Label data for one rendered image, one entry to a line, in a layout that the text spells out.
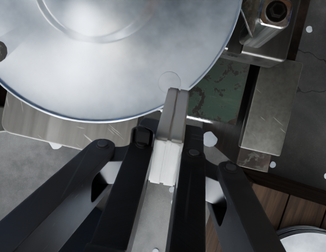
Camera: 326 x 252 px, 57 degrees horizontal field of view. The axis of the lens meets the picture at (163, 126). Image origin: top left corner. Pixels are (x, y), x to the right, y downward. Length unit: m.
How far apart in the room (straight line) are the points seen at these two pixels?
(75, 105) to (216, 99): 0.21
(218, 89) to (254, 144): 0.10
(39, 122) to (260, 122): 0.30
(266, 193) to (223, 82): 0.41
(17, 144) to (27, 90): 0.90
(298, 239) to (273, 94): 0.43
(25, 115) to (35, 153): 0.87
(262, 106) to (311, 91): 0.74
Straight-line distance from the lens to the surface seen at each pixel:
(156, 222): 1.16
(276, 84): 0.47
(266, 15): 0.32
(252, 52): 0.40
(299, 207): 0.83
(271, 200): 0.81
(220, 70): 0.45
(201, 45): 0.31
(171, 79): 0.31
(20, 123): 0.35
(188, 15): 0.32
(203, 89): 0.45
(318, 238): 0.82
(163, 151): 0.16
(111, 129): 0.32
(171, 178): 0.17
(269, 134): 0.47
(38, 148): 1.20
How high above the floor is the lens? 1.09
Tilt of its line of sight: 87 degrees down
